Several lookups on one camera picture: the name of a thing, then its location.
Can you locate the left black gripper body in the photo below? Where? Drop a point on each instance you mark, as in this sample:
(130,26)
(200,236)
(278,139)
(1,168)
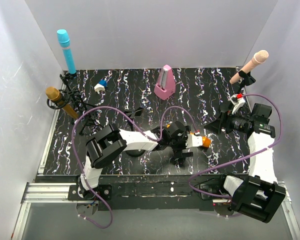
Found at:
(179,153)

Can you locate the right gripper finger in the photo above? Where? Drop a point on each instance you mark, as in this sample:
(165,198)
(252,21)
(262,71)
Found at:
(215,126)
(226,106)

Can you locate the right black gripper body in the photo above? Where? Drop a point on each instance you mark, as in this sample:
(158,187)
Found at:
(222,122)

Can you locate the beige microphone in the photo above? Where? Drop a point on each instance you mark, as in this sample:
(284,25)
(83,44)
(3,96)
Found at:
(258,58)

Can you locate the round base shock-mount stand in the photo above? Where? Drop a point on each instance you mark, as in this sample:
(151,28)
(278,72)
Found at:
(132,114)

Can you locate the gold microphone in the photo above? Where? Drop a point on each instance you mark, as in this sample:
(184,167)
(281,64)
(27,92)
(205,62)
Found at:
(55,96)

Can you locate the orange microphone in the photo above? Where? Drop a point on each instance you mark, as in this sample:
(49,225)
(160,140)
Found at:
(206,142)

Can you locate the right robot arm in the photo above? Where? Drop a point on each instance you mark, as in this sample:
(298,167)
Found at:
(258,195)

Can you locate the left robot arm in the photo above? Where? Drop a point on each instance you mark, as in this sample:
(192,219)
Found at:
(107,144)

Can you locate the pink microphone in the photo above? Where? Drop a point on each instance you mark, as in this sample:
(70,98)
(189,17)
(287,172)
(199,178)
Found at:
(165,85)

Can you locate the white blue small microphone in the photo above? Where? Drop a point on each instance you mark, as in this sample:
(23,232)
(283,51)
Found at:
(101,86)

